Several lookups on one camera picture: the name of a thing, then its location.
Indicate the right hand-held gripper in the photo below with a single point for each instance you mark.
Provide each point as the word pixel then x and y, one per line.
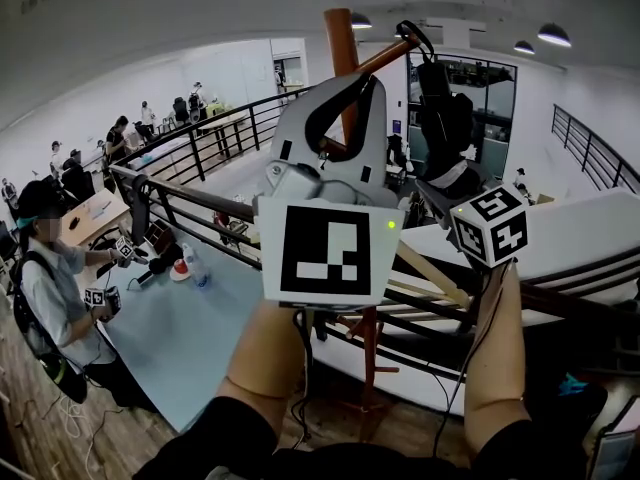
pixel 495 228

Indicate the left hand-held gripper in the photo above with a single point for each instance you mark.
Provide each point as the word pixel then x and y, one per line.
pixel 325 253

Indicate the black umbrella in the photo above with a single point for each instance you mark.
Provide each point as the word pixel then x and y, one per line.
pixel 445 123

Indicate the brown wooden coat rack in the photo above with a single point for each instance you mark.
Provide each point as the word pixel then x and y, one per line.
pixel 342 48

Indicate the person's right forearm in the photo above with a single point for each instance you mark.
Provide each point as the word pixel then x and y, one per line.
pixel 500 348

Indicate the person's left forearm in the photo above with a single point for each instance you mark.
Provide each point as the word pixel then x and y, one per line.
pixel 270 353

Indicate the black framed glass partition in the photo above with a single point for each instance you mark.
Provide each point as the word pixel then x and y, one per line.
pixel 492 103

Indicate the light wooden rod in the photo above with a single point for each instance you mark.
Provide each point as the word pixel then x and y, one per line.
pixel 435 275
pixel 420 290

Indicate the black dome pendant lamp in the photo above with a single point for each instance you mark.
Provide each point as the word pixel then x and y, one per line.
pixel 554 34
pixel 524 47
pixel 361 21

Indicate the round wooden table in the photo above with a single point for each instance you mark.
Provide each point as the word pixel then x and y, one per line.
pixel 222 120

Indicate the curved black metal railing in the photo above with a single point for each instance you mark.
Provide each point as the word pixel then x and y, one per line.
pixel 220 118

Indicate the short black metal railing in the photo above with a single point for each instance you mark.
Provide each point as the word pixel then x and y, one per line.
pixel 590 148

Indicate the black metal balcony railing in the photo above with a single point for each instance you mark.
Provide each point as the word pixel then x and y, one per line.
pixel 210 200

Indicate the black office chair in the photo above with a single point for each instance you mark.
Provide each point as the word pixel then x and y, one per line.
pixel 180 110

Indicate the clear plastic water bottle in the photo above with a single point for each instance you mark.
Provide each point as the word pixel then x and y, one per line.
pixel 197 265

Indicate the brown wooden box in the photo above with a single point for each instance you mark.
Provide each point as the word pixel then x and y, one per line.
pixel 159 235

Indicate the red and white object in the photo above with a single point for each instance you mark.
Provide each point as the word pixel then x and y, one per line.
pixel 180 271

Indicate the black cloth object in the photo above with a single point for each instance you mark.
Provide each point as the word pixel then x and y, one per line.
pixel 165 260

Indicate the teal cloth item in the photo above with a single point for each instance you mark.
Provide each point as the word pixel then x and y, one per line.
pixel 572 384

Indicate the light wooden desk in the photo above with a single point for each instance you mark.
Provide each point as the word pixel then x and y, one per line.
pixel 95 215

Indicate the light blue table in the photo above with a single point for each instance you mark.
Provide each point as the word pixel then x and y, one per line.
pixel 180 338

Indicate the dark tablet device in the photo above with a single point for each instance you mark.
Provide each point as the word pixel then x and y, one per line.
pixel 617 443

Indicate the person's black shirt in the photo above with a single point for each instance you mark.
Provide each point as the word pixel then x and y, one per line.
pixel 220 448

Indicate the blue wall sign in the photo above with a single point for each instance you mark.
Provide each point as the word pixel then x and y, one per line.
pixel 397 126

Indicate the black clamp post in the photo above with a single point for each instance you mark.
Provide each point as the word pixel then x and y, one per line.
pixel 140 208

